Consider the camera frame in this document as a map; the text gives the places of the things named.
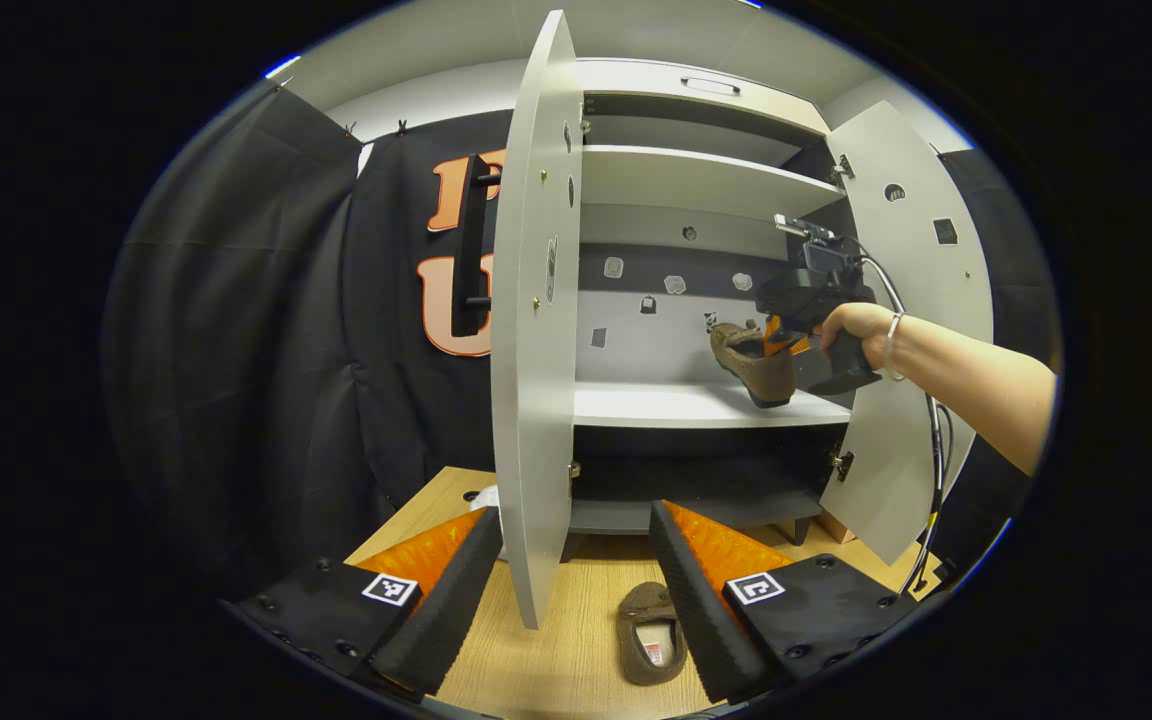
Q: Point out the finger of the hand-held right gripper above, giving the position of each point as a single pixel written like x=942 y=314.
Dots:
x=776 y=340

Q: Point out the brown fuzzy shoe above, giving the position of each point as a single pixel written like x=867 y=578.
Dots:
x=648 y=605
x=751 y=365

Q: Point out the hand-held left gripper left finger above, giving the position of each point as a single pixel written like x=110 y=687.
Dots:
x=451 y=610

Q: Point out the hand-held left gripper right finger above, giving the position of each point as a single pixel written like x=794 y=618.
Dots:
x=696 y=610

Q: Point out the cardboard box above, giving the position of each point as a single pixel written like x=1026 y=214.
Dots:
x=836 y=527

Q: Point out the white shoe cabinet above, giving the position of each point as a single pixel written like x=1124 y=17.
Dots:
x=656 y=405

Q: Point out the white cabinet door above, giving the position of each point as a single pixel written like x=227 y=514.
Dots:
x=896 y=480
x=536 y=400

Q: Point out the white cabinet drawer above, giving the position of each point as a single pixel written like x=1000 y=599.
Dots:
x=636 y=85

